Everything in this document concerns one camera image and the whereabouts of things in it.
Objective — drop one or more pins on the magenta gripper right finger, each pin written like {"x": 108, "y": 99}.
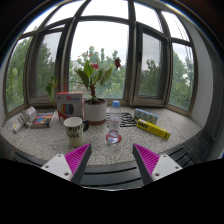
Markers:
{"x": 152, "y": 166}

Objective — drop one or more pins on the colourful flat book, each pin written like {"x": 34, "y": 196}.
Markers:
{"x": 43, "y": 120}

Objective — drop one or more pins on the black patterned mat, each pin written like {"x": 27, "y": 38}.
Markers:
{"x": 127, "y": 120}

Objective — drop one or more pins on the green plant with red flowers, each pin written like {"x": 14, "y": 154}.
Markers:
{"x": 91, "y": 76}

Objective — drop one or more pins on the red white filament box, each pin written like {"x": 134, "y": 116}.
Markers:
{"x": 69, "y": 104}

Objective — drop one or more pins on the brown window frame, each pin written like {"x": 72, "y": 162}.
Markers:
{"x": 156, "y": 52}

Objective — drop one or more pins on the yellow glue stick box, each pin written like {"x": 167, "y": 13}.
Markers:
{"x": 152, "y": 128}

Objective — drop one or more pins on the white flower pot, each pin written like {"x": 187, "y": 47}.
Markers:
{"x": 95, "y": 114}

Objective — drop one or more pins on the clear plastic water bottle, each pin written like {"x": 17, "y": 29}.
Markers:
{"x": 115, "y": 118}

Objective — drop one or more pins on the red round coaster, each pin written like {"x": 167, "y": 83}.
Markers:
{"x": 119, "y": 138}

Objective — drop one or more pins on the cream printed mug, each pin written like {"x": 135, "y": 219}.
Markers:
{"x": 75, "y": 128}

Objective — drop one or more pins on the blue patterned small box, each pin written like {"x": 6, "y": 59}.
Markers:
{"x": 144, "y": 115}

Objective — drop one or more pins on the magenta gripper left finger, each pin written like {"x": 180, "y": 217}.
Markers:
{"x": 71, "y": 166}

